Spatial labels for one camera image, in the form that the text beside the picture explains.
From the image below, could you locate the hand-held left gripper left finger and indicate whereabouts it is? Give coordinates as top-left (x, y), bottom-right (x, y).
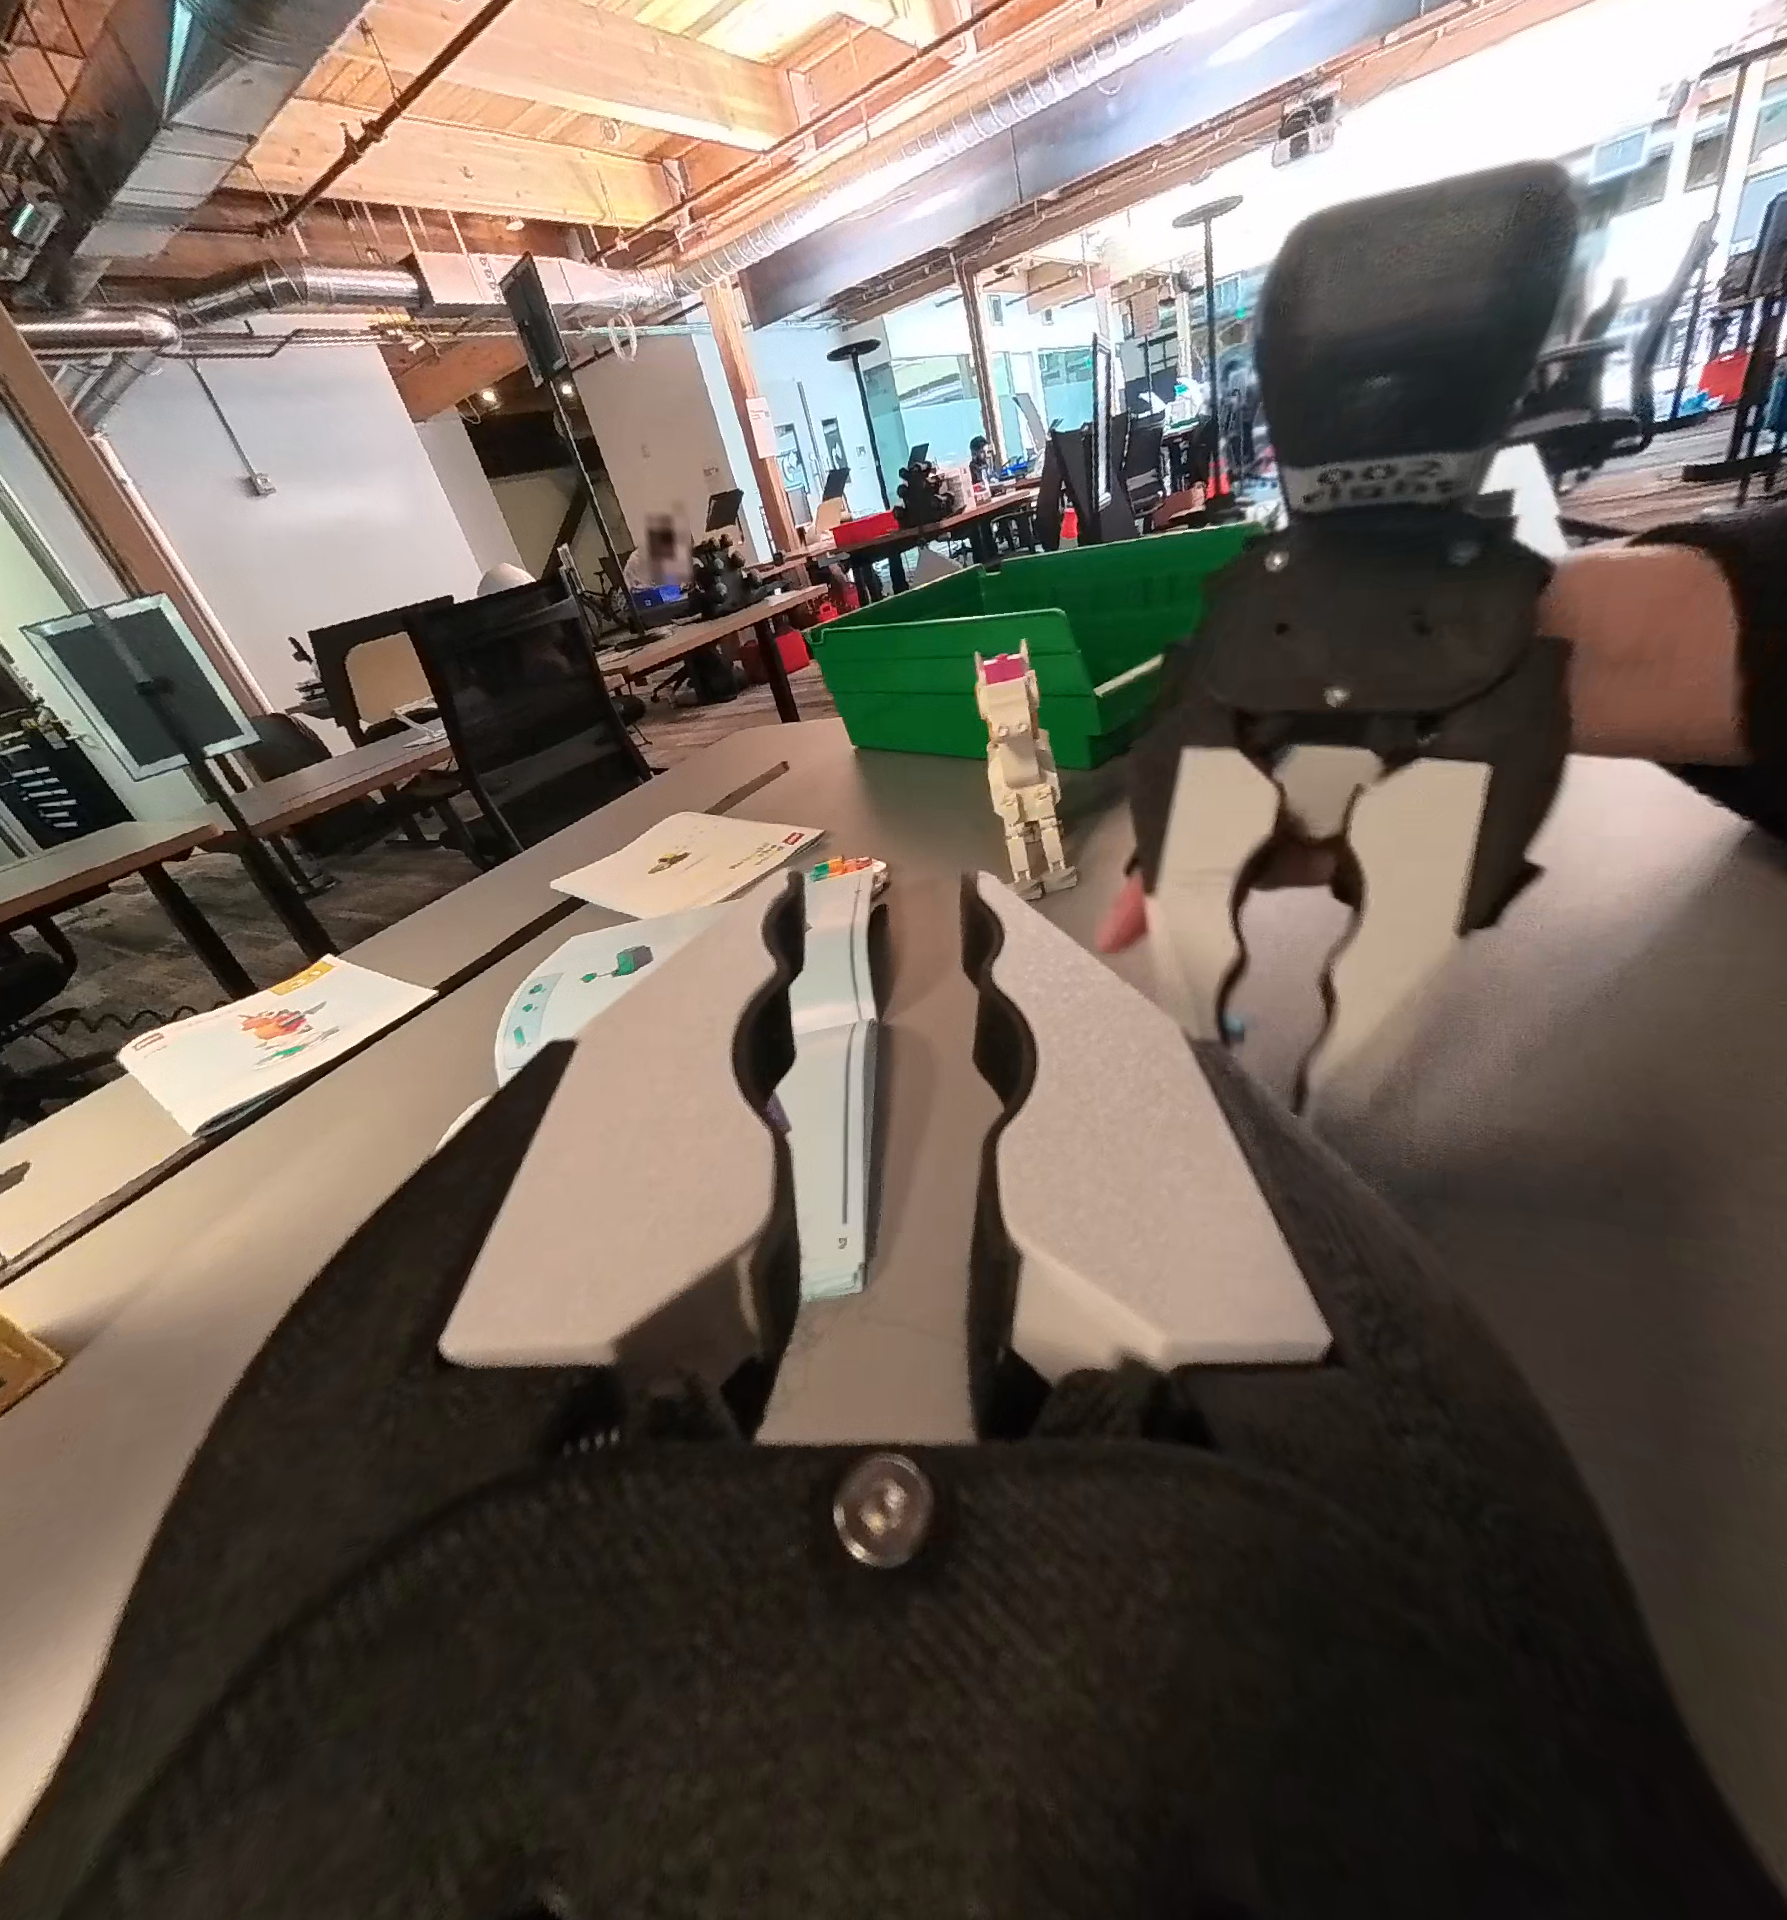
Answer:
top-left (441, 871), bottom-right (807, 1427)

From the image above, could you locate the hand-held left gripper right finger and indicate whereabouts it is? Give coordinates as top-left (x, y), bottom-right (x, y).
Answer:
top-left (959, 871), bottom-right (1335, 1390)

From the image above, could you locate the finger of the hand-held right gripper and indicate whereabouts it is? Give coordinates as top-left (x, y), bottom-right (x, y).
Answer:
top-left (1148, 746), bottom-right (1295, 1042)
top-left (1292, 755), bottom-right (1492, 1114)

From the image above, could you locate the white lego llama figure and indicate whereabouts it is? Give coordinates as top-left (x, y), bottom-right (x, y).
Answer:
top-left (972, 639), bottom-right (1078, 902)

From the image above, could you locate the person's right hand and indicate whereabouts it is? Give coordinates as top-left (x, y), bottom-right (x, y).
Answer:
top-left (1097, 543), bottom-right (1758, 955)

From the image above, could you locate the open pale blue instruction booklet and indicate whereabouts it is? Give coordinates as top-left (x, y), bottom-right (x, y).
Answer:
top-left (494, 864), bottom-right (896, 1304)

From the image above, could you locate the white yellow-print instruction booklet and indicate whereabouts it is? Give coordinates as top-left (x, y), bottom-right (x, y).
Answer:
top-left (549, 810), bottom-right (824, 922)

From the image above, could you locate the black high-backed office chair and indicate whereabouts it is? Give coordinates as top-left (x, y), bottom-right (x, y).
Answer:
top-left (1518, 335), bottom-right (1646, 486)

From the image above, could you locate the green plastic bin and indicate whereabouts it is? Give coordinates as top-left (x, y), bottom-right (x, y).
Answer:
top-left (805, 520), bottom-right (1263, 771)

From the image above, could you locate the black floor lamp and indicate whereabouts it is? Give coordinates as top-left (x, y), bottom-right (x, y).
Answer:
top-left (827, 335), bottom-right (883, 513)
top-left (1170, 193), bottom-right (1242, 498)

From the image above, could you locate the white orange-print instruction booklet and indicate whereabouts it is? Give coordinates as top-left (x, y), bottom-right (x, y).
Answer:
top-left (114, 955), bottom-right (441, 1140)

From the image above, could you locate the black mesh office chair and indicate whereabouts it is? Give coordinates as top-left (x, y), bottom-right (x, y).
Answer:
top-left (400, 581), bottom-right (658, 871)

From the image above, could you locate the dark wooden desk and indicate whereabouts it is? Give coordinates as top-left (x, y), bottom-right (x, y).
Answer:
top-left (0, 819), bottom-right (256, 1034)
top-left (213, 731), bottom-right (458, 861)

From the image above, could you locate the long wooden desk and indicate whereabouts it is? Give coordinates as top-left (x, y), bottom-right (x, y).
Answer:
top-left (594, 582), bottom-right (832, 724)

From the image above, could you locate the tan-backed office chair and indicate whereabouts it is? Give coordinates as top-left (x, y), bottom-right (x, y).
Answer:
top-left (305, 600), bottom-right (457, 740)

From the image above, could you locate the glass panel on stand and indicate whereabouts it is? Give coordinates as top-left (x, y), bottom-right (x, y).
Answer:
top-left (18, 595), bottom-right (343, 961)

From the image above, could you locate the black monitor on pole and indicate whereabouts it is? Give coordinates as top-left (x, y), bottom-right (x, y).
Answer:
top-left (497, 250), bottom-right (622, 603)

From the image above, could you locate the silver ventilation duct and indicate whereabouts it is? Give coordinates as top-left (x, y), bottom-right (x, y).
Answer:
top-left (0, 251), bottom-right (425, 367)

